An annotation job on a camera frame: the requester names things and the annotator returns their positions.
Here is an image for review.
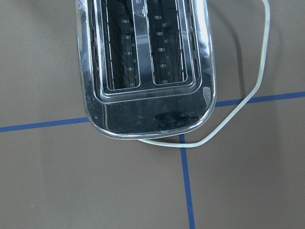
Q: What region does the cream chrome toaster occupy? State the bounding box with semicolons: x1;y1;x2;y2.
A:
75;0;216;140

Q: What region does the white toaster power cord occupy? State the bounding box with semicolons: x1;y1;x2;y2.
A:
138;0;271;148

